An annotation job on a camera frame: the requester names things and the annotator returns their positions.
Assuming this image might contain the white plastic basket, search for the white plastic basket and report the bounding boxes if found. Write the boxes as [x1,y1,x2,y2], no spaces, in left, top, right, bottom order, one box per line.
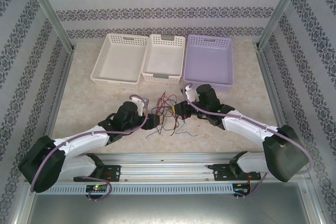
[90,33,150,90]

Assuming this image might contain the sheet metal panel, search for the sheet metal panel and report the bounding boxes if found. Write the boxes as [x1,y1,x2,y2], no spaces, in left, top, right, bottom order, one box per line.
[15,191,324,224]

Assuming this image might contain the aluminium side rail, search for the aluminium side rail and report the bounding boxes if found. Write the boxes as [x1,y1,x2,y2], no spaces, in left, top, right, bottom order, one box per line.
[256,47,297,141]
[41,49,77,162]

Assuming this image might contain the small circuit board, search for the small circuit board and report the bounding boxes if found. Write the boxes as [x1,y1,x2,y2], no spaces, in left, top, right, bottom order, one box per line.
[233,183,252,196]
[85,184,109,194]

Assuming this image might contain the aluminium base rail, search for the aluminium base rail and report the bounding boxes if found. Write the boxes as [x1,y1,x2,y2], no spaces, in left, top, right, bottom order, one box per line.
[60,152,267,183]

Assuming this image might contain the purple plastic basket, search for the purple plastic basket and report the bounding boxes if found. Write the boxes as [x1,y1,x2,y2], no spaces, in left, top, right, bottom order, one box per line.
[183,34,235,93]

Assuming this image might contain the slotted grey cable duct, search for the slotted grey cable duct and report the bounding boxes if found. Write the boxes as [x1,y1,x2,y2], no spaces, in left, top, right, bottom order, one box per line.
[48,183,235,195]

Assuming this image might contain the thin blue wire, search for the thin blue wire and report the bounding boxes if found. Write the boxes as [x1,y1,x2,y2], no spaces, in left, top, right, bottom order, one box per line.
[145,98,177,138]
[173,119,198,137]

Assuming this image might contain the thin black wire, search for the thin black wire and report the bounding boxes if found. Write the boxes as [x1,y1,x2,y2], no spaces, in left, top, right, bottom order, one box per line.
[162,108,186,135]
[152,104,174,121]
[154,103,182,127]

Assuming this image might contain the white basket with grey handles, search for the white basket with grey handles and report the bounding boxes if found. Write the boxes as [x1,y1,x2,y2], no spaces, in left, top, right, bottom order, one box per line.
[141,34,186,85]

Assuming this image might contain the aluminium frame post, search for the aluminium frame post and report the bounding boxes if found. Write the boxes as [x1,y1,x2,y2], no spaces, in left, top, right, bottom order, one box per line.
[23,0,77,53]
[255,0,316,51]

